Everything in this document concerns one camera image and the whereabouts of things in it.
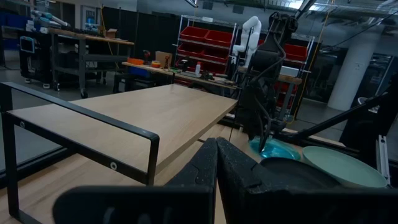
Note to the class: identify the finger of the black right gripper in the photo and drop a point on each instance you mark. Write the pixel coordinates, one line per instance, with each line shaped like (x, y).
(267, 135)
(262, 140)

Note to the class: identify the black equipment cart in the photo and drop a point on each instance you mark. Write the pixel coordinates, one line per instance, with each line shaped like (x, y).
(37, 65)

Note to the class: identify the long wooden workbench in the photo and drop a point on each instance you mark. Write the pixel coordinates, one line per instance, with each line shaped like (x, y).
(174, 72)

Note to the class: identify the blue storage bin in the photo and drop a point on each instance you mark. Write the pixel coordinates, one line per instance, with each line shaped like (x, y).
(139, 71)

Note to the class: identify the white plastic bottle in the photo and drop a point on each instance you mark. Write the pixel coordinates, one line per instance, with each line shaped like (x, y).
(197, 69)

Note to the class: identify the teal and white robot arm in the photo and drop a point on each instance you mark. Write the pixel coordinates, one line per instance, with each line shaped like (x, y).
(46, 16)

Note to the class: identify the small open cardboard box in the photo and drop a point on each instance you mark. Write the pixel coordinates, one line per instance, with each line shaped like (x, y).
(111, 33)

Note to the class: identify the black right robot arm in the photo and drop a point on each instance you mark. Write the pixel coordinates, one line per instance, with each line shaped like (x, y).
(276, 37)

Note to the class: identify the red plastic storage bin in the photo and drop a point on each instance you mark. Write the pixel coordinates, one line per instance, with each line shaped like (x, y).
(190, 49)
(295, 52)
(194, 34)
(215, 55)
(219, 38)

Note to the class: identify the white round column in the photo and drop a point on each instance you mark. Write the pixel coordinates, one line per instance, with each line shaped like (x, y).
(351, 77)

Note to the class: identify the black partition panels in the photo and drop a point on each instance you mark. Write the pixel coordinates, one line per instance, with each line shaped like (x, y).
(149, 34)

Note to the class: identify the wooden shelf black metal frame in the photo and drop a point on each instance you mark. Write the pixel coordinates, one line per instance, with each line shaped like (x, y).
(140, 109)

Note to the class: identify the black-framed wooden workbench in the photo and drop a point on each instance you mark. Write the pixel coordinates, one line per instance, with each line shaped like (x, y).
(82, 59)

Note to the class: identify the brown cardboard box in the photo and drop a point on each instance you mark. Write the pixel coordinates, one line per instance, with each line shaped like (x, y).
(163, 59)

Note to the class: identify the black aluminium table rig frame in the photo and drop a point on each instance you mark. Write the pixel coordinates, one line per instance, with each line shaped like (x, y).
(335, 119)

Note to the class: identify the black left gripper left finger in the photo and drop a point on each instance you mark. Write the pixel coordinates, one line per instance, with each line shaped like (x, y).
(192, 174)

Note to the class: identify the black round plate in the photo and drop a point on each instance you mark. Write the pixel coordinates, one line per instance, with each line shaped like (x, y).
(295, 174)

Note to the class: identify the metal rack with red bins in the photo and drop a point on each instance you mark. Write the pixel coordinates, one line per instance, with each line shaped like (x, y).
(310, 53)

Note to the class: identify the teal transparent plate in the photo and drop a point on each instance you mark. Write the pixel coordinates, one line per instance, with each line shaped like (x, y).
(280, 151)

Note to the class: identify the silver aluminium extrusion post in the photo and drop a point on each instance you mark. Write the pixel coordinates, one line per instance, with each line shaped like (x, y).
(383, 158)

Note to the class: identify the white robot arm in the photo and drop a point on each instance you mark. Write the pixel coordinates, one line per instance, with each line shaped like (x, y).
(253, 28)

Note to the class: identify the mint green round plate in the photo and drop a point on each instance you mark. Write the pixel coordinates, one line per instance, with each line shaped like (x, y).
(342, 166)

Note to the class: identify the orange tray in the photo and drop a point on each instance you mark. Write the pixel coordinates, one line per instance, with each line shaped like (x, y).
(135, 61)

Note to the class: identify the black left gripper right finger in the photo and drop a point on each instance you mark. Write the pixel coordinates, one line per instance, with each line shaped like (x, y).
(239, 180)

